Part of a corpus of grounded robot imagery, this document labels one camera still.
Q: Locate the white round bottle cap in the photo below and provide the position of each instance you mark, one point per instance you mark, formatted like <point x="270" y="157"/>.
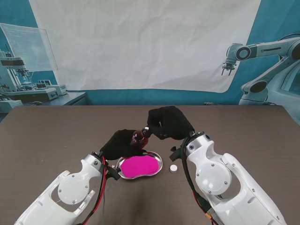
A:
<point x="173" y="168"/>

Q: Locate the white wrinkled backdrop sheet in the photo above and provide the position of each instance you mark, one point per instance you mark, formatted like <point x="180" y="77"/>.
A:
<point x="140" y="47"/>

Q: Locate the red transparent sample bottle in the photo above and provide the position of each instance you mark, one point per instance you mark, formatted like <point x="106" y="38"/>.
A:
<point x="139" y="140"/>

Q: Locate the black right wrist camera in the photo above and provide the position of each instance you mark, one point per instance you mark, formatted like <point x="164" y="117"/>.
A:
<point x="175" y="153"/>

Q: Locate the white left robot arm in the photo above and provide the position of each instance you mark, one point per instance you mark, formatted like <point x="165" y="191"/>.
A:
<point x="70" y="192"/>

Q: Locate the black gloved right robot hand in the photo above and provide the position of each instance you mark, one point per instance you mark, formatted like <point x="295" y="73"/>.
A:
<point x="174" y="122"/>

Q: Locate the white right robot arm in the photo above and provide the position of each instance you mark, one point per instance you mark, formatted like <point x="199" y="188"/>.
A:
<point x="218" y="171"/>

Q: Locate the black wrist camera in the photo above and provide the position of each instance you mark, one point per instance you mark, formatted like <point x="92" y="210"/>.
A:
<point x="114" y="174"/>
<point x="175" y="153"/>

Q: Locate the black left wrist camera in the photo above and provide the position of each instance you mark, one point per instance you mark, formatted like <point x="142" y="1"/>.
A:
<point x="114" y="174"/>

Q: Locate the magenta tray liner pad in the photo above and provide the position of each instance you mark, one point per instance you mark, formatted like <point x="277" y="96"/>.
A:
<point x="143" y="167"/>

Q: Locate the blue lab print banner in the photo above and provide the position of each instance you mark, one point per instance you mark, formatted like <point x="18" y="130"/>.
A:
<point x="14" y="14"/>

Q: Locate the steel kidney-shaped tray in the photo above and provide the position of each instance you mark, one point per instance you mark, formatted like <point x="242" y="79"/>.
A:
<point x="160" y="161"/>

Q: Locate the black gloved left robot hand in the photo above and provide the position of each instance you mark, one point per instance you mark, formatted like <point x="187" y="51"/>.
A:
<point x="114" y="146"/>

